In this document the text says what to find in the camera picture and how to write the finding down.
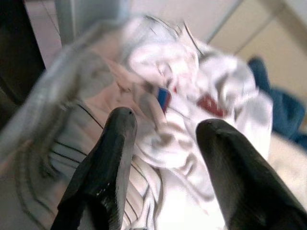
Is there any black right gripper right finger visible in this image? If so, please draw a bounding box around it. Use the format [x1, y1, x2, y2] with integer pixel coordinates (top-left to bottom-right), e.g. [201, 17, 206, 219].
[196, 120, 307, 230]

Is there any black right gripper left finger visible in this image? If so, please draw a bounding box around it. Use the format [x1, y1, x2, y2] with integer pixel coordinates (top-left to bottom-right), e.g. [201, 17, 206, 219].
[49, 107, 138, 230]

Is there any white black-striped garment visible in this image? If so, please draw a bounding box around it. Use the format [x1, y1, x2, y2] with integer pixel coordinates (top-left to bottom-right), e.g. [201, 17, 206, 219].
[47, 100, 168, 230]

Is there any blue cloth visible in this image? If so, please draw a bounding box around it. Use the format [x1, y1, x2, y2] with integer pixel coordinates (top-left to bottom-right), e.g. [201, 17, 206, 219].
[247, 56, 307, 144]

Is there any white garment with red print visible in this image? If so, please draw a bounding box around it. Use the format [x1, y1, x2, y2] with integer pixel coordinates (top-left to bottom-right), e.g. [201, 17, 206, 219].
[124, 16, 274, 230]

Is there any dark furniture panel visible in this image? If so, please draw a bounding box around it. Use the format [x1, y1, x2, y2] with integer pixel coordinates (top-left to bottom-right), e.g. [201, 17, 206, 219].
[0, 0, 47, 130]

